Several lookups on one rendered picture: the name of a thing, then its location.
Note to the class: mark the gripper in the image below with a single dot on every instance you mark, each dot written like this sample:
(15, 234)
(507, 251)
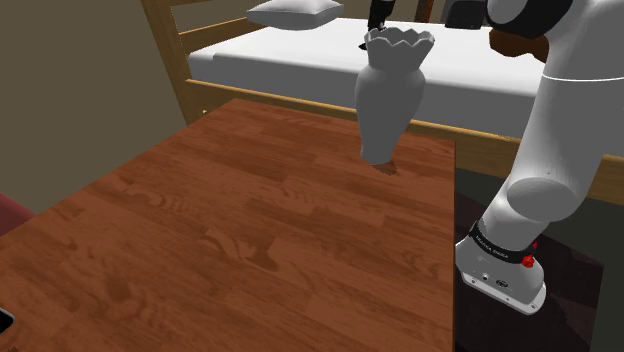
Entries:
(380, 10)

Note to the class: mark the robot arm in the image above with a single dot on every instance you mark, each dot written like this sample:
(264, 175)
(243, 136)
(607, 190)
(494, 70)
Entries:
(560, 122)

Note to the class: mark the white scalloped vase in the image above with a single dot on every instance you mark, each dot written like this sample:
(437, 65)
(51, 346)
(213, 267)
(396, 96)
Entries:
(390, 92)

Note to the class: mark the wooden bed with white mattress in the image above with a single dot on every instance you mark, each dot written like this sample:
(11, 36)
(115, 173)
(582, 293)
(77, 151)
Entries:
(302, 63)

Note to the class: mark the white pillow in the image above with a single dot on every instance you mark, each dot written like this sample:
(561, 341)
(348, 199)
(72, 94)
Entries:
(295, 12)

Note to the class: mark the dark grey box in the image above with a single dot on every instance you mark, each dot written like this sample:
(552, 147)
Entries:
(465, 13)

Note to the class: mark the brown rounded object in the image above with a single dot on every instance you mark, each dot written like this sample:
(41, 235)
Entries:
(516, 45)

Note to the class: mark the brown wooden table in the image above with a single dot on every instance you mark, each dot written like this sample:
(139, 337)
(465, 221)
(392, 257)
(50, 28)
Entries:
(244, 234)

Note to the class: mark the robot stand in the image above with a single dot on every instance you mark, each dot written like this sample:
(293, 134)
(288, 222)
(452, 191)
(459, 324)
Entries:
(565, 331)

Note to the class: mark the black flat phone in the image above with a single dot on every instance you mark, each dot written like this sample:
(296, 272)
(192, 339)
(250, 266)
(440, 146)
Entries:
(5, 322)

